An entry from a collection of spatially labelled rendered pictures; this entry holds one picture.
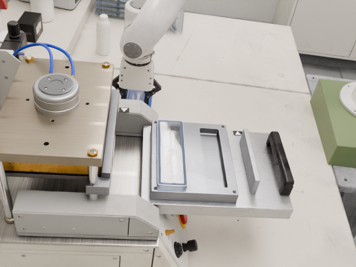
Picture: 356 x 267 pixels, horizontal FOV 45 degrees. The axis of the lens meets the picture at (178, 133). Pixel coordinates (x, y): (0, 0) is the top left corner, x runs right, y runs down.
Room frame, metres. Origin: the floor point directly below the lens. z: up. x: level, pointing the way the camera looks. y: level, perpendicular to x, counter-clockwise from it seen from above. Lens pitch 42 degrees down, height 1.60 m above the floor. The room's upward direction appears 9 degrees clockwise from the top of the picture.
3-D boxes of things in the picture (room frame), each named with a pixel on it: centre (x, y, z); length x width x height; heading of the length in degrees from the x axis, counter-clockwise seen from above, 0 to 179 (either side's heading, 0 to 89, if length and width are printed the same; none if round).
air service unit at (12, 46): (0.78, 0.38, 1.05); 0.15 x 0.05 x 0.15; 8
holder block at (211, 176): (0.62, -0.04, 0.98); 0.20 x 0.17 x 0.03; 8
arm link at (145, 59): (1.03, 0.14, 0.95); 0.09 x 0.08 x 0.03; 94
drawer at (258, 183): (0.63, -0.08, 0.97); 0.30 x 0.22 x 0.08; 98
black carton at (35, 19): (1.29, 0.56, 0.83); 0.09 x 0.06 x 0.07; 3
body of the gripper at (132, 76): (1.03, 0.15, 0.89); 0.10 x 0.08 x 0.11; 94
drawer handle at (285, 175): (0.65, -0.22, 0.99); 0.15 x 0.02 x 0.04; 8
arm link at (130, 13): (1.03, 0.15, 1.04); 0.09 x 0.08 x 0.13; 1
